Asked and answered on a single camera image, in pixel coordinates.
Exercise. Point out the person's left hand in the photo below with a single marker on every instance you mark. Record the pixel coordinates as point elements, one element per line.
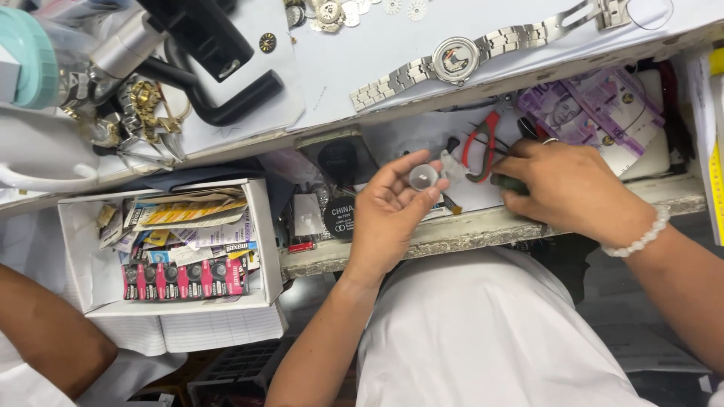
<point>382,226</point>

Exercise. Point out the brass-tipped small tool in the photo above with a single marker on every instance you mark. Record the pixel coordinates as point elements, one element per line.
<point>451,203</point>

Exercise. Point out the clear case with black disc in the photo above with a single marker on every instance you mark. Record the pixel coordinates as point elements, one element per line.
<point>339,161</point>

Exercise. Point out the pile of watch parts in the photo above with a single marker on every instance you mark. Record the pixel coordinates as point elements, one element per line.
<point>333,12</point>

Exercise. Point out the wooden drawer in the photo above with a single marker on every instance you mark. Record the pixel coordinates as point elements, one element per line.
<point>481,229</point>

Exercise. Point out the strip of red battery packs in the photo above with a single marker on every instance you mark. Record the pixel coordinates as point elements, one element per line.
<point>186,278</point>

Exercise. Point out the white paper sheet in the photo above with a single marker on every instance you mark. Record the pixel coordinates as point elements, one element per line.
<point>362,68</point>

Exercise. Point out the silver metal wristwatch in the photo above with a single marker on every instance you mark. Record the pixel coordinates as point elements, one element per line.
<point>455,59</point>

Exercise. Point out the small clear plastic bag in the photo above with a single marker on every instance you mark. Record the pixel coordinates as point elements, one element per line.
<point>454,167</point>

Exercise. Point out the black round labelled case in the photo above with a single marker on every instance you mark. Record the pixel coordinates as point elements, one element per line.
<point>338,217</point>

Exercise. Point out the gold watch band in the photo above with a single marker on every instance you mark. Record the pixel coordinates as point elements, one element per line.
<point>146,107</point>

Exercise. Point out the person's white shirt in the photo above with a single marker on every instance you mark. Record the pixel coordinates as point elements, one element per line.
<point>481,339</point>

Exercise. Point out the jar with teal lid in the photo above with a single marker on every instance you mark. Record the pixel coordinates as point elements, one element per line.
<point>28,56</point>

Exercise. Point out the purple banknote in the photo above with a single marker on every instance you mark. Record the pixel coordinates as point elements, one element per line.
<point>557,116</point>
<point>616,107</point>

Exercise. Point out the small clear round container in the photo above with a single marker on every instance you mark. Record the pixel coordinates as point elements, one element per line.
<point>424,177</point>

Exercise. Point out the yellow strip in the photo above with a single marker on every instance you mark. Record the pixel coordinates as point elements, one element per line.
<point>716,186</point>

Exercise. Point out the black and gold watch dial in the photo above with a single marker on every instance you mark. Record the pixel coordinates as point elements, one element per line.
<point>267,43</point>

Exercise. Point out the lined white notebook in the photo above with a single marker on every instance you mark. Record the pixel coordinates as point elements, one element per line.
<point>226,330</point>

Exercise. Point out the person's right hand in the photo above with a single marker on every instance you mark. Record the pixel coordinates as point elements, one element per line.
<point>571,186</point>

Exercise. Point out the black plastic basket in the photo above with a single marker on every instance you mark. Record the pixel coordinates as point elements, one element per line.
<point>243,367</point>

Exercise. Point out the white cardboard box of batteries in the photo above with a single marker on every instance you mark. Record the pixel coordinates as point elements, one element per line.
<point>90,265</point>

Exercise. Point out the small red packet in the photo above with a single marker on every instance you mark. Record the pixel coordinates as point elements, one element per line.
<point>301,247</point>

